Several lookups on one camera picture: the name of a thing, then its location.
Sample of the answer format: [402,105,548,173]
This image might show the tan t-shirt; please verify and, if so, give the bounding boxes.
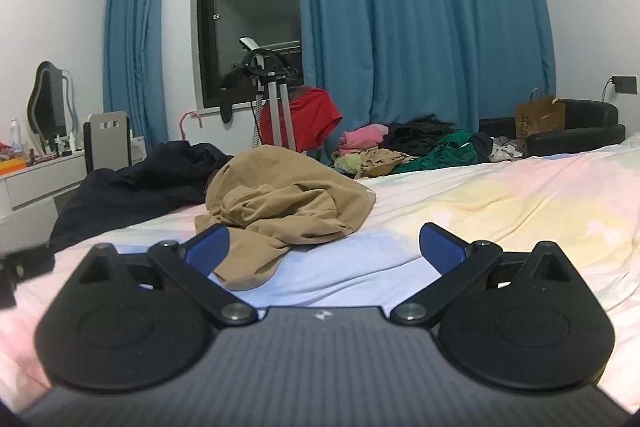
[194,145,376,291]

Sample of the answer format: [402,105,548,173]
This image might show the black clothes pile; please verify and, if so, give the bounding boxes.
[381,115,454,157]

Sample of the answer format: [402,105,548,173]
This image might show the pink clothes hanger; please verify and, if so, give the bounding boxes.
[178,109,203,141]

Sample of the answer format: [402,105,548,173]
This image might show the white dresser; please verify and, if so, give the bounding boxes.
[0,153,86,255]

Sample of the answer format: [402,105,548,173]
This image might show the dark navy jacket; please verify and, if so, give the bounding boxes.
[49,141,232,253]

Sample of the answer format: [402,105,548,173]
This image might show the green garment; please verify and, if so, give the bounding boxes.
[392,130,478,174]

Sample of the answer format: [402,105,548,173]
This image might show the beige garment in pile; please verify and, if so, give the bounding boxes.
[357,147,413,178]

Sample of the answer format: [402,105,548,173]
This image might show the white spray bottle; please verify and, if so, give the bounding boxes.
[10,118,23,155]

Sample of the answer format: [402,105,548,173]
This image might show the yellow-green garment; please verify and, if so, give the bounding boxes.
[333,153,362,178]

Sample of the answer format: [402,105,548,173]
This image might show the grey black chair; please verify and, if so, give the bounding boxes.
[82,110,131,173]

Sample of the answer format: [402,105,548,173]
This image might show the pink folded garment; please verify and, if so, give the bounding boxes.
[338,124,388,150]

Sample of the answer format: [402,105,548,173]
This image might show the brown paper bag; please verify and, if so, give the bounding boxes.
[514,88,565,150]

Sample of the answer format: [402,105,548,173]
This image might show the wavy vanity mirror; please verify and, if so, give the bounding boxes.
[26,61,79,154]

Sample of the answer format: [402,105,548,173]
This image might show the red shirt on stand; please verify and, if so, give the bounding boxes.
[259,86,343,153]

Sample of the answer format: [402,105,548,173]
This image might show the black armchair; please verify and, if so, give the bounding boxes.
[480,100,626,157]

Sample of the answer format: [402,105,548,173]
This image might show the left blue curtain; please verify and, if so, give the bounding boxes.
[103,0,168,150]

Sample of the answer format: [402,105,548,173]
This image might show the blue curtain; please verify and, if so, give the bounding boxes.
[299,0,555,131]
[103,0,168,150]

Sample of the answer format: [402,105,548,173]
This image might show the silver garment steamer stand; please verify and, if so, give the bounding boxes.
[239,36,299,150]

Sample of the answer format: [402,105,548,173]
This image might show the right blue curtain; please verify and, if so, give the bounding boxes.
[299,0,555,131]

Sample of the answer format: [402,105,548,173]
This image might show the black wall socket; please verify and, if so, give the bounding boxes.
[611,75,638,94]

